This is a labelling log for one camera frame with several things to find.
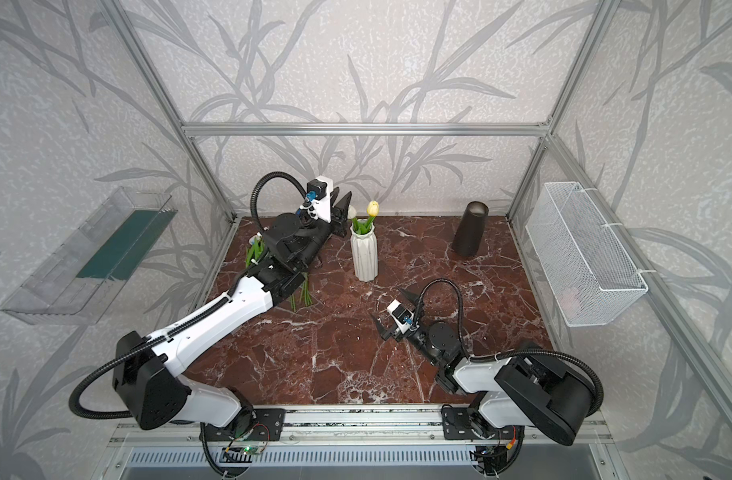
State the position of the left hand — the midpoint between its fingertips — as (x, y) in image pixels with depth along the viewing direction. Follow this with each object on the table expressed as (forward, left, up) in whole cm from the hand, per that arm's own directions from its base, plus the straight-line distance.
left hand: (348, 182), depth 67 cm
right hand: (-14, -10, -25) cm, 30 cm away
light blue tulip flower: (+12, +39, -43) cm, 59 cm away
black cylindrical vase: (+13, -37, -33) cm, 51 cm away
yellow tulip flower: (+4, -5, -13) cm, 14 cm away
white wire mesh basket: (-19, -51, -7) cm, 55 cm away
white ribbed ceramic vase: (+1, -2, -27) cm, 27 cm away
